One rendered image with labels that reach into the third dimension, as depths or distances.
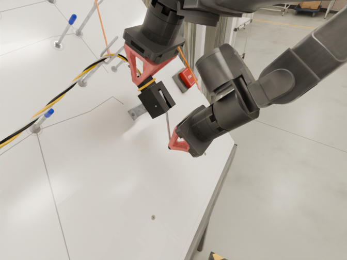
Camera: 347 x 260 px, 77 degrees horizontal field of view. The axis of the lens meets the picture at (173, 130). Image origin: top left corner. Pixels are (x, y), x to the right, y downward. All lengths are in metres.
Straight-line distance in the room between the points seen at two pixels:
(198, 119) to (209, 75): 0.08
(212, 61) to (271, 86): 0.10
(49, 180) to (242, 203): 1.45
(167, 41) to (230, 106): 0.14
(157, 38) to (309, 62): 0.21
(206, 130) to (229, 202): 1.32
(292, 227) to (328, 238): 0.20
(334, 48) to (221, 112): 0.16
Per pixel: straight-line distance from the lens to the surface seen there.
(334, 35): 0.34
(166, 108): 0.42
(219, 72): 0.35
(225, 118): 0.35
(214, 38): 1.34
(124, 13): 0.63
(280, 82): 0.31
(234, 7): 0.25
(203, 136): 0.39
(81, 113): 0.43
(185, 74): 0.61
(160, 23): 0.36
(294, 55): 0.33
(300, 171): 2.06
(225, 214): 1.61
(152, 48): 0.35
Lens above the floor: 1.38
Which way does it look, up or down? 40 degrees down
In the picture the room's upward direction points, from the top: straight up
